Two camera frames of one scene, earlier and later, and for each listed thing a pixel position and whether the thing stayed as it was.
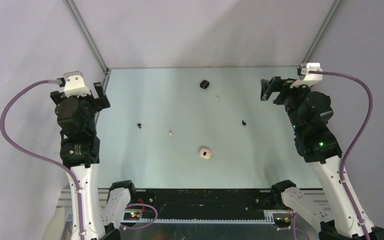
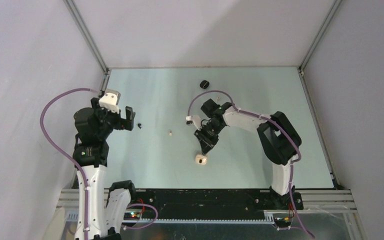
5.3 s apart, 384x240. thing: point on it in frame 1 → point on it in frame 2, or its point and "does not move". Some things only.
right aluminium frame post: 332,10 does not move
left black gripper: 99,102 → 122,123
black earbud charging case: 204,84 does not move
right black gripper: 276,84 → 207,142
